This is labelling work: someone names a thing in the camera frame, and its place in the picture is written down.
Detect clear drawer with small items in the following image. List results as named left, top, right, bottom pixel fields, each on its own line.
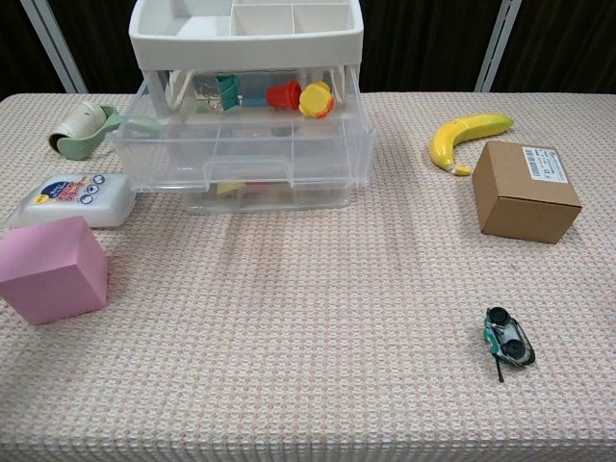
left=105, top=66, right=377, bottom=193

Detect small black green device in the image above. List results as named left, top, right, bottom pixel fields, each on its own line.
left=480, top=306, right=538, bottom=385

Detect clear plastic drawer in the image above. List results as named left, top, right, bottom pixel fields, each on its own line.
left=185, top=180, right=352, bottom=213

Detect brown cardboard box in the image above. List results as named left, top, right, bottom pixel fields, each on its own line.
left=471, top=141, right=583, bottom=245

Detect pink cube block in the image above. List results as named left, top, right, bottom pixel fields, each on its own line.
left=0, top=215, right=110, bottom=326

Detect beige woven tablecloth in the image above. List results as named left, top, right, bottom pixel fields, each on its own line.
left=0, top=90, right=616, bottom=462

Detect yellow plastic toy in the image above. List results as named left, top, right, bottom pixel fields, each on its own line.
left=297, top=80, right=336, bottom=119

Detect red plastic cup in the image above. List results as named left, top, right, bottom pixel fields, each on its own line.
left=265, top=79, right=303, bottom=112

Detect green binder clip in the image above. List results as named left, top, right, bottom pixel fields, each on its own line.
left=194, top=74, right=243, bottom=113

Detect yellow banana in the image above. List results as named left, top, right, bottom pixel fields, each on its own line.
left=428, top=112, right=515, bottom=177

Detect white tissue pack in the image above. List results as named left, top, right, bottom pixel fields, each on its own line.
left=2, top=172, right=139, bottom=230

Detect black curtain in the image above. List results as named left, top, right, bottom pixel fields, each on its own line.
left=0, top=0, right=616, bottom=97

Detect green lint roller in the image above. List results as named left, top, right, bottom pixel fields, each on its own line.
left=46, top=103, right=163, bottom=160

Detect white plastic drawer organizer frame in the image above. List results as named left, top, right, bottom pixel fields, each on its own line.
left=128, top=0, right=363, bottom=213

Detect grey metal frame post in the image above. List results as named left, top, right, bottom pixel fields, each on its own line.
left=21, top=0, right=89, bottom=94
left=474, top=0, right=524, bottom=93

